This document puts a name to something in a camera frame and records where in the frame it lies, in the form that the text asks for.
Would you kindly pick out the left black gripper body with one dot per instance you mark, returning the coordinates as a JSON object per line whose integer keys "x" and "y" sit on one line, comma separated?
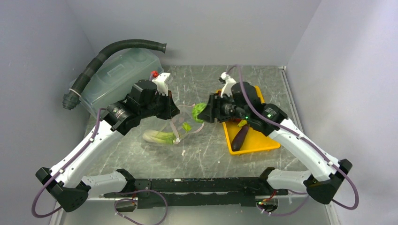
{"x": 157, "y": 108}

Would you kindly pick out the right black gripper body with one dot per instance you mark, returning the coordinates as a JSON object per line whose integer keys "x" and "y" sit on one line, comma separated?
{"x": 226, "y": 108}

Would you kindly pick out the clear pink zip top bag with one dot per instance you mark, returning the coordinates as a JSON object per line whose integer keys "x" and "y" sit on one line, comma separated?
{"x": 184, "y": 116}

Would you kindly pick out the yellow banana bunch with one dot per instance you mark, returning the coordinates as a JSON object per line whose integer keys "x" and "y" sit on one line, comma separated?
{"x": 242, "y": 123}

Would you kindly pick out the green white celery stalk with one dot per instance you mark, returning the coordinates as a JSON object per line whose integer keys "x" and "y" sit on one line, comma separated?
{"x": 167, "y": 138}

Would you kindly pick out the purple eggplant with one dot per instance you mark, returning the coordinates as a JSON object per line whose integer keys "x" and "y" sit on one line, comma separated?
{"x": 239, "y": 139}

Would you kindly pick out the yellow plastic tray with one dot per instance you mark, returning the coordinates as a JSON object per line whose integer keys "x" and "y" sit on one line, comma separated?
{"x": 255, "y": 141}

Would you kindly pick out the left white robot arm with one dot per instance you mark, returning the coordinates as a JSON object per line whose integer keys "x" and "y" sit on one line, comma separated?
{"x": 66, "y": 181}

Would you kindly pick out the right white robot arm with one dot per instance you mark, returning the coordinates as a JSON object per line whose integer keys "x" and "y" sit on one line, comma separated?
{"x": 324, "y": 174}

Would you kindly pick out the clear lidded storage box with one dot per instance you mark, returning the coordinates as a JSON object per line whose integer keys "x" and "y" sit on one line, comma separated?
{"x": 114, "y": 80}

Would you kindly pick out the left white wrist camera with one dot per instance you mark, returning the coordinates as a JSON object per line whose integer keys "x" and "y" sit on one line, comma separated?
{"x": 160, "y": 79}

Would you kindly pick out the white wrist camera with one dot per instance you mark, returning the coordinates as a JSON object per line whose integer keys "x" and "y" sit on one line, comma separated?
{"x": 228, "y": 83}
{"x": 160, "y": 79}

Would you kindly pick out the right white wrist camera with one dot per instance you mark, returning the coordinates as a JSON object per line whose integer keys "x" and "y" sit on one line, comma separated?
{"x": 228, "y": 83}

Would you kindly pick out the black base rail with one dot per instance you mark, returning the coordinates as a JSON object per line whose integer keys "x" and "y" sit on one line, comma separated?
{"x": 243, "y": 191}

